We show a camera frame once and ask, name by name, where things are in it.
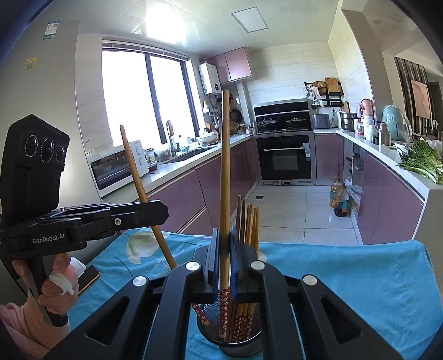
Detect black range hood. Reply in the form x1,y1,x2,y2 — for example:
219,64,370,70
253,100,312,133

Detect white plastic bag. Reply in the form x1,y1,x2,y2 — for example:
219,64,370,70
346,178,362,208

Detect framed wall picture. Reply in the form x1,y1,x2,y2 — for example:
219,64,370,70
410,79,433,120

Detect green countertop appliance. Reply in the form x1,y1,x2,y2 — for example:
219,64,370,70
382,105,407,141

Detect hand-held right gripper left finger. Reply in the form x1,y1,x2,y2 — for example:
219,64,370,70
43,228,222,360

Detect blue floral tablecloth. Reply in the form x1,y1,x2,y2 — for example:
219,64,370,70
69,228,433,360

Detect grey refrigerator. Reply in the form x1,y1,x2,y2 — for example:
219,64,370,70
0,19,104,243

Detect steel thermos bottle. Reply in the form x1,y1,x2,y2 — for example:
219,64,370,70
375,121,392,146

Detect yellow oil bottle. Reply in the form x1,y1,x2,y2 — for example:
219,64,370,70
329,178,343,208

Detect person's left forearm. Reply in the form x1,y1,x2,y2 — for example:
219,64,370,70
0,294,71,360

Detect red-tipped wooden chopstick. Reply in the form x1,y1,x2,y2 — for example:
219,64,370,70
218,89,232,341
119,125,210,326

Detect oil bottles on floor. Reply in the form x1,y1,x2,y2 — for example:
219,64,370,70
334,183,349,217

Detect bunch of leafy greens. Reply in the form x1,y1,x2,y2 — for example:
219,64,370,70
396,138,443,184

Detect steel sink faucet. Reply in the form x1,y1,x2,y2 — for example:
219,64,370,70
166,120,178,156

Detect pink wall cabinet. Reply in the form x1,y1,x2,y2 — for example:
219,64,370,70
208,47,253,84

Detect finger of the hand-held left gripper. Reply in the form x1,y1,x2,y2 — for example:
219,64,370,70
52,204,146,218
79,200,169,240

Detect black built-in oven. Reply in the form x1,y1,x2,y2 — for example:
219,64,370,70
256,133,315,182

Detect bundle of wooden chopsticks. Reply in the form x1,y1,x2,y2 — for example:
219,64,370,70
226,196,260,344

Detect black wall rack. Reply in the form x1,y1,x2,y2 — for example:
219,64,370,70
304,77,349,108

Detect pink base cabinets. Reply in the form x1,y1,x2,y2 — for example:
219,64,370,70
314,133,424,245
114,137,258,236

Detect black mesh utensil holder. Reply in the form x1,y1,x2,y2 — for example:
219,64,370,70
195,299,264,359

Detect white water heater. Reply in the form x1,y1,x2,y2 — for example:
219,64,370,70
198,63,222,95

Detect ceiling light panel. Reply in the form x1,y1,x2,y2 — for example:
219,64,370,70
231,7,269,33

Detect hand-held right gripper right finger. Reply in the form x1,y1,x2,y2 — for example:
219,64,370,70
229,237,404,360

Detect white toaster oven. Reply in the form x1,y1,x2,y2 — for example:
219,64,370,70
89,139,150,191

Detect smartphone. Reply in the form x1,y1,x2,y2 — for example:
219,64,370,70
78,266,101,295

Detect tall steel pot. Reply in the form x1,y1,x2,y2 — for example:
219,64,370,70
339,111,359,132

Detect kitchen window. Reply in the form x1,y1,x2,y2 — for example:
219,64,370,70
101,48,203,146

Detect person's left hand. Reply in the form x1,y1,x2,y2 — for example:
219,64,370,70
12,253,87,315

